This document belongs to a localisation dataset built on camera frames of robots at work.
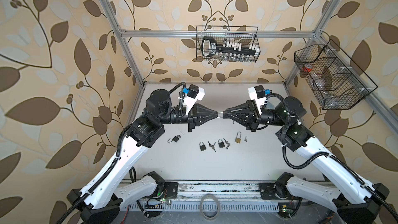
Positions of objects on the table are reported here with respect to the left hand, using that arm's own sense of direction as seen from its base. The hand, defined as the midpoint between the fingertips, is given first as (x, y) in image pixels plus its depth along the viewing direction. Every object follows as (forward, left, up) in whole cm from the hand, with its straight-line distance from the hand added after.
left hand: (217, 116), depth 51 cm
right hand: (+1, -4, 0) cm, 4 cm away
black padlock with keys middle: (+8, -6, -43) cm, 44 cm away
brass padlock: (+11, -15, -43) cm, 47 cm away
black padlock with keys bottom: (+6, +5, -44) cm, 45 cm away
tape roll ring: (-17, +1, -44) cm, 47 cm away
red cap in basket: (+43, -53, -13) cm, 69 cm away
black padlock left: (+11, +22, -43) cm, 50 cm away
